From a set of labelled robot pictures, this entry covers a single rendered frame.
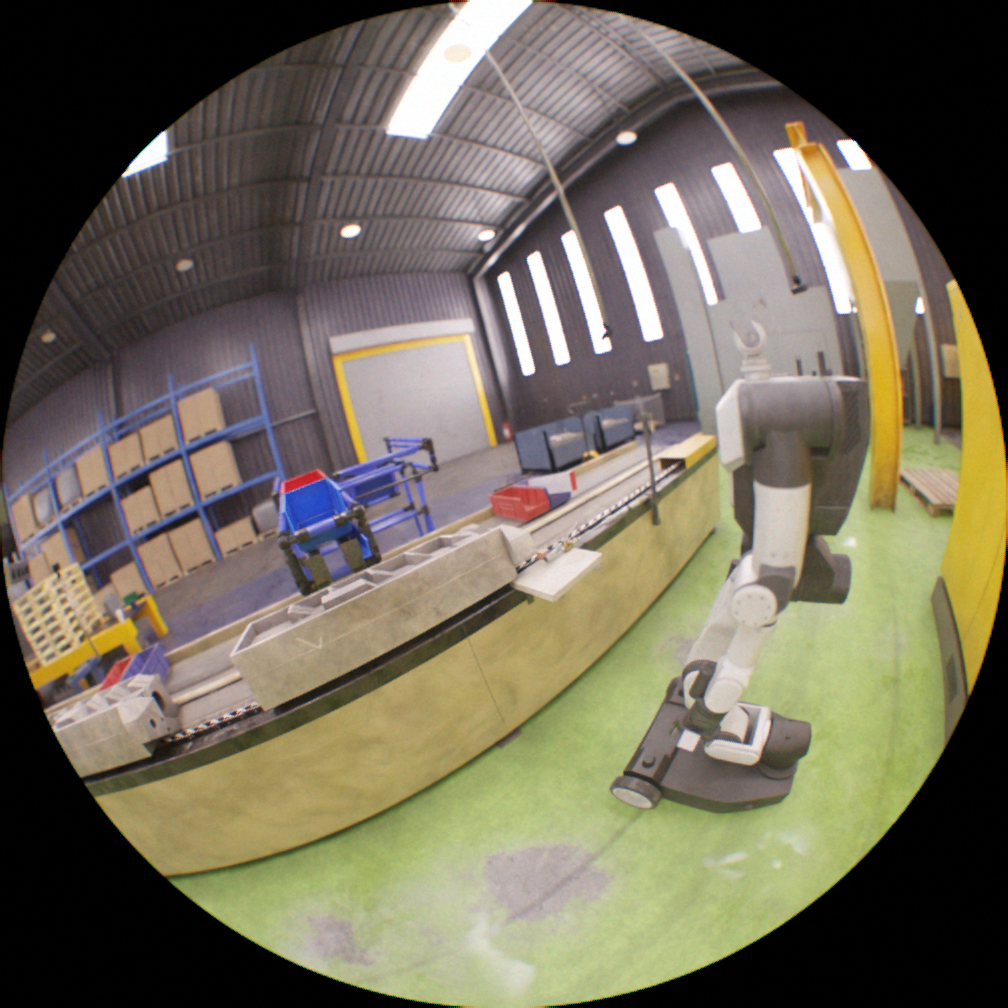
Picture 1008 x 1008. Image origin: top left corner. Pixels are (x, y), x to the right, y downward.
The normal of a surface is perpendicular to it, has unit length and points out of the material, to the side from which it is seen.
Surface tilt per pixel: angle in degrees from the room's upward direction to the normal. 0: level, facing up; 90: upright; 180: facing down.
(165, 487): 90
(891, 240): 90
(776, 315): 90
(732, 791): 0
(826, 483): 90
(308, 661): 80
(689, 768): 0
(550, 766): 0
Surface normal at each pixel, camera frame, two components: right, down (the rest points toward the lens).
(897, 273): -0.77, 0.36
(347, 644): 0.54, -0.07
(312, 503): 0.60, 0.15
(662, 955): -0.24, -0.93
